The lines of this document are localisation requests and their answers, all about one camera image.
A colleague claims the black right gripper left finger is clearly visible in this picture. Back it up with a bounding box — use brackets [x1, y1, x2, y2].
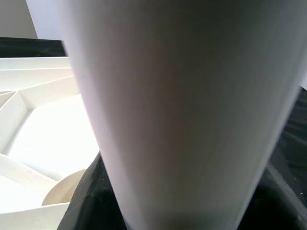
[57, 153, 128, 230]

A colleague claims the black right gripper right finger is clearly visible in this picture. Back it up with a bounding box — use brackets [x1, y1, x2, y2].
[236, 165, 307, 230]

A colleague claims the white plastic children table top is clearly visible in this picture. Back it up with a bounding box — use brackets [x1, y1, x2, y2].
[0, 56, 101, 230]

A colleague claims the white plastic table leg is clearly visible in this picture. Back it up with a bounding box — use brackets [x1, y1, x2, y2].
[56, 0, 307, 230]

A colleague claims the black tablecloth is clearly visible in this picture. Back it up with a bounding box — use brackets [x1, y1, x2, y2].
[0, 37, 307, 199]

